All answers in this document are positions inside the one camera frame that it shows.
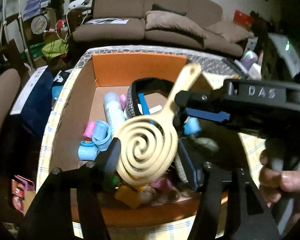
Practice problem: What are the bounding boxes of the orange hair roller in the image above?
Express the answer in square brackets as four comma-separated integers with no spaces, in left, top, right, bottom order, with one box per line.
[114,185,142,209]

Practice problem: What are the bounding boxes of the blue hair roller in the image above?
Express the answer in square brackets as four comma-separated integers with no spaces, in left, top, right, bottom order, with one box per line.
[183,117,202,135]

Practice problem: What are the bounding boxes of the cream spiral paddle brush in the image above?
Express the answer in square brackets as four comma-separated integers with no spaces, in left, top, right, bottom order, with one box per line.
[115,63,202,186]

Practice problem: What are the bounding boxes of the person right hand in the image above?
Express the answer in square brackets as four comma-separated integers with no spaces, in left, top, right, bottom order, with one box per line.
[259,150,300,206]

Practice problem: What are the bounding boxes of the yellow plaid tablecloth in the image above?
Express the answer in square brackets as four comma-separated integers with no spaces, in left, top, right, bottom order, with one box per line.
[36,67,268,240]

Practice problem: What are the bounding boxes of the purple container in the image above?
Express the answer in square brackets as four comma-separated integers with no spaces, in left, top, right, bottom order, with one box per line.
[241,50,258,71]

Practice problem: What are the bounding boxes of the grey pebble pattern cloth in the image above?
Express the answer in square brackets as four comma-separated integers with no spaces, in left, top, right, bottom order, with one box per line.
[75,45,240,77]

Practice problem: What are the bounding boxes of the pink roller in box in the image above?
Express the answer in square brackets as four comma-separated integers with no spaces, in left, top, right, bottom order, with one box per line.
[83,122,96,141]

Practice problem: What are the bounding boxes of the brown cushion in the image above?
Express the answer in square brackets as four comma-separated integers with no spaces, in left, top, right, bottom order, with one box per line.
[206,21,254,43]
[145,10,208,39]

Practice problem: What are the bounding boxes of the red box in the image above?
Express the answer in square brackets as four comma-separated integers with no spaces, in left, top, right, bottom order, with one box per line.
[233,10,254,29]

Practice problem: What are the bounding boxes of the light blue roller in box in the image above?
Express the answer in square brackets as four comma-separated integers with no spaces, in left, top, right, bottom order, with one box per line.
[92,120,112,151]

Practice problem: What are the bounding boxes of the navy blue box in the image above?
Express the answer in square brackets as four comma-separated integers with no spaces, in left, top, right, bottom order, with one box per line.
[10,66,54,137]

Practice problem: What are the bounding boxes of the white spray bottle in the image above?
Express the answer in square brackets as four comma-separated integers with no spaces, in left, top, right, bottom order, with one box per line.
[103,92,126,138]

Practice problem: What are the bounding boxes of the brown chair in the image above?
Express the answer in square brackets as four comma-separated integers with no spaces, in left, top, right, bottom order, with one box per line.
[0,69,21,131]

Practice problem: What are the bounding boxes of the black headband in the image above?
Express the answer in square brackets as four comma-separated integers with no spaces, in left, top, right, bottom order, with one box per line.
[125,77,180,120]

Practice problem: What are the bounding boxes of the orange cardboard box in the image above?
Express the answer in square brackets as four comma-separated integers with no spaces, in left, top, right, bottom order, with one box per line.
[49,53,199,226]

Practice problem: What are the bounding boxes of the black small pillow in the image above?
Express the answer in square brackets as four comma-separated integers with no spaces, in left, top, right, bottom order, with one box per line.
[151,3,187,16]

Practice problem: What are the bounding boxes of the green bag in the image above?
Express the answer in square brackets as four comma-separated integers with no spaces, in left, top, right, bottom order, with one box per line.
[42,40,68,61]

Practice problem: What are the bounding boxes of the brown sofa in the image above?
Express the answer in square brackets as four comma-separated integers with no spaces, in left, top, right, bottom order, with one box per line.
[72,0,253,57]

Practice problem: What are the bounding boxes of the papers on sofa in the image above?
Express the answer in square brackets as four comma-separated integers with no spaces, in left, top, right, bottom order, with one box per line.
[85,18,129,25]

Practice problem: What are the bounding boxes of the round tin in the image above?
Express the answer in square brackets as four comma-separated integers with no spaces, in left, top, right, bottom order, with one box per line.
[30,14,50,35]

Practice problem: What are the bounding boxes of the white lamp device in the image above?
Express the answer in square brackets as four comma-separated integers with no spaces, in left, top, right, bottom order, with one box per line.
[68,0,90,10]

